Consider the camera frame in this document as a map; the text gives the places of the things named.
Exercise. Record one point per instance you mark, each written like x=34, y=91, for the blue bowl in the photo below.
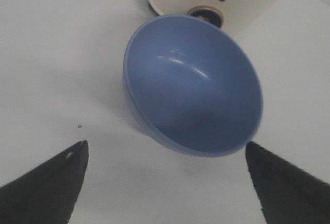
x=191, y=87

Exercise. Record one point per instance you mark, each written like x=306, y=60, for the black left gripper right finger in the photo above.
x=287, y=194

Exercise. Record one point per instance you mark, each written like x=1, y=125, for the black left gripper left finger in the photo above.
x=48, y=193

